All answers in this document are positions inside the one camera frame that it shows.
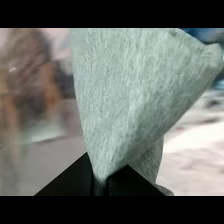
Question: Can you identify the grey garment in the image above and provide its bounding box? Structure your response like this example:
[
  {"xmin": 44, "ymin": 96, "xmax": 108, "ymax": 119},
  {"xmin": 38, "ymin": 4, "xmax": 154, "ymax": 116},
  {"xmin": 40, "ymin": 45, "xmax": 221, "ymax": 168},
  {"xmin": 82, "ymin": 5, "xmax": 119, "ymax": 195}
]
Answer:
[{"xmin": 69, "ymin": 28, "xmax": 224, "ymax": 197}]

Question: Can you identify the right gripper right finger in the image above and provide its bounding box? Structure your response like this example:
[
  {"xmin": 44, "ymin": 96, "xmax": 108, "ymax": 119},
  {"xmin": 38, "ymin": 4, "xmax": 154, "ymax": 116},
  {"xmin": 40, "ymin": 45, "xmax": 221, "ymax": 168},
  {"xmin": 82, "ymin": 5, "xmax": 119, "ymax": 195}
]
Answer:
[{"xmin": 105, "ymin": 163, "xmax": 166, "ymax": 197}]

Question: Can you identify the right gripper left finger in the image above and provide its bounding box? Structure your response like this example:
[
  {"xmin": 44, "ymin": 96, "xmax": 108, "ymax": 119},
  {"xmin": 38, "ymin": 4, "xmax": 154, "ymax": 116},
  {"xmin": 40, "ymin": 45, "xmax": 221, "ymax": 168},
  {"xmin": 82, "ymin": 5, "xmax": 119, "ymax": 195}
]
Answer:
[{"xmin": 34, "ymin": 152, "xmax": 95, "ymax": 197}]

